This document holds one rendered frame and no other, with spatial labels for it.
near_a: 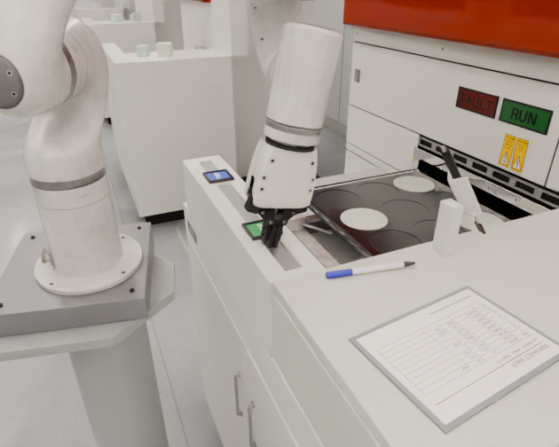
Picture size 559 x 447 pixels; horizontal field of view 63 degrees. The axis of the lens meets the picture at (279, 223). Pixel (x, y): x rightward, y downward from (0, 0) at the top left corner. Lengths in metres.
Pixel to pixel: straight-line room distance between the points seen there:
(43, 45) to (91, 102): 0.16
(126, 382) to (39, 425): 0.89
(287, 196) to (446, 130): 0.63
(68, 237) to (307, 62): 0.48
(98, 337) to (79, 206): 0.22
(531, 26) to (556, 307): 0.53
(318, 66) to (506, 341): 0.41
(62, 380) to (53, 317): 1.15
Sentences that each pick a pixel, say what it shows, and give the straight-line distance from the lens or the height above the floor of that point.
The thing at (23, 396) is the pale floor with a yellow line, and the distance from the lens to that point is 2.00.
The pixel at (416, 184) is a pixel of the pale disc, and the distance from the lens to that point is 1.17.
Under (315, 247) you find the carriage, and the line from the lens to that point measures 0.89.
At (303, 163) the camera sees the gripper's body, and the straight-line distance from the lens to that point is 0.68.
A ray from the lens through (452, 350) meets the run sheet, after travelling 0.58.
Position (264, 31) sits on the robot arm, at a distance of 0.73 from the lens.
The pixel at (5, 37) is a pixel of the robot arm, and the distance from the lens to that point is 0.70.
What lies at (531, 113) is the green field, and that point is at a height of 1.11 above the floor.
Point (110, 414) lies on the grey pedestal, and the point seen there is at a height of 0.55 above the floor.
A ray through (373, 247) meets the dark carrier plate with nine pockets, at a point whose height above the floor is 0.90.
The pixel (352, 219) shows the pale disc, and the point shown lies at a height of 0.90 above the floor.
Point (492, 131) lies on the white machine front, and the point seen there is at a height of 1.05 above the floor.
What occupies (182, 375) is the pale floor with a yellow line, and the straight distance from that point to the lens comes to 1.88.
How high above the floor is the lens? 1.35
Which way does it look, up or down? 29 degrees down
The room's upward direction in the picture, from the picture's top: straight up
